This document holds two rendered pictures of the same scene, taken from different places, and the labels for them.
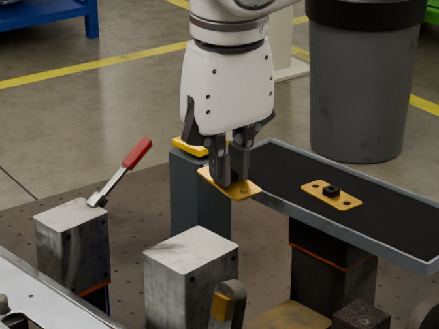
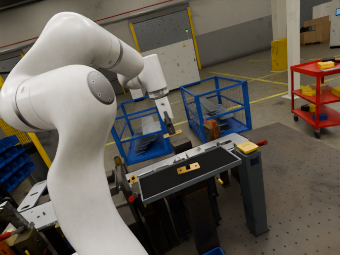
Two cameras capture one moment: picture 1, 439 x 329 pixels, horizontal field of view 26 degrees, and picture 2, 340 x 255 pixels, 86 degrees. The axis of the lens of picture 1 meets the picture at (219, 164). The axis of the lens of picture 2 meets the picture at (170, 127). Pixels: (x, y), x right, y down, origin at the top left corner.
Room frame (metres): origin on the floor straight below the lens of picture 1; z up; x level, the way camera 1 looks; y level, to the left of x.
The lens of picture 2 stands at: (1.40, -0.64, 1.56)
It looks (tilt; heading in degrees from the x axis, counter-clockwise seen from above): 21 degrees down; 124
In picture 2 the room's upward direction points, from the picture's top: 16 degrees counter-clockwise
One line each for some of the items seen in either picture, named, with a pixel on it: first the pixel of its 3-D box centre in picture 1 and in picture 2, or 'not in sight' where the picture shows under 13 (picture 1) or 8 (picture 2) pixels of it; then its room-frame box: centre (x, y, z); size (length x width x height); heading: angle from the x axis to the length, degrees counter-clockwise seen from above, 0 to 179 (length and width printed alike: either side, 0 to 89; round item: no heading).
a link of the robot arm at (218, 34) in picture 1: (230, 22); (158, 92); (0.97, -0.01, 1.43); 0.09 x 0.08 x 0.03; 124
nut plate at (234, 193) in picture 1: (228, 177); (172, 132); (0.98, -0.01, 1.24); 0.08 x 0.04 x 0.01; 34
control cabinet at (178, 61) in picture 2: not in sight; (169, 64); (-2.91, 7.17, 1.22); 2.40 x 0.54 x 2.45; 36
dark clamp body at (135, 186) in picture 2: not in sight; (153, 220); (0.87, -0.21, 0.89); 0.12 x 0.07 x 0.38; 135
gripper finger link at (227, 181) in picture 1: (211, 158); not in sight; (0.97, 0.01, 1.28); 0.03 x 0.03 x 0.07; 34
